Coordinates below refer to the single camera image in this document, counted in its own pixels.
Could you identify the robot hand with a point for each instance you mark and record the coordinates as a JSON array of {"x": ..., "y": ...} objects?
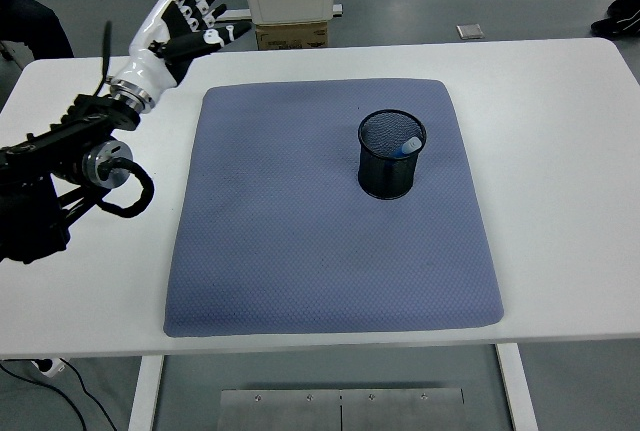
[{"x": 150, "y": 61}]

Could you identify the blue marker with clear cap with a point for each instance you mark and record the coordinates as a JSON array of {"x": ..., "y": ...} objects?
[{"x": 409, "y": 146}]

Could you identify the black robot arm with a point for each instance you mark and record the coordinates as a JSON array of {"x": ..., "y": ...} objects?
[{"x": 30, "y": 201}]

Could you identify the black mesh pen holder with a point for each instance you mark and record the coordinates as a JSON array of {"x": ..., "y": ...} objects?
[{"x": 385, "y": 181}]

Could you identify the white flat base bar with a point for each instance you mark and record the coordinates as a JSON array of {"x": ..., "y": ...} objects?
[{"x": 237, "y": 14}]

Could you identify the brown cardboard box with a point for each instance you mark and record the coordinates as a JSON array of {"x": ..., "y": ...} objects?
[{"x": 292, "y": 36}]

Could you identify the blue-grey textured mat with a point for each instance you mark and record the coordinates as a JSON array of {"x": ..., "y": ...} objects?
[{"x": 300, "y": 261}]

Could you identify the small grey floor plate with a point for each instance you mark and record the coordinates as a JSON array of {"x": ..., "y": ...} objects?
[{"x": 470, "y": 31}]

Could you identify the white table leg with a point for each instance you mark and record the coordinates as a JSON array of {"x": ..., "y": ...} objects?
[
  {"x": 517, "y": 391},
  {"x": 145, "y": 391}
]

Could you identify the grey metal plate with screws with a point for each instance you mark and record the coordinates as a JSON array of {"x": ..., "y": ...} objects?
[{"x": 300, "y": 411}]

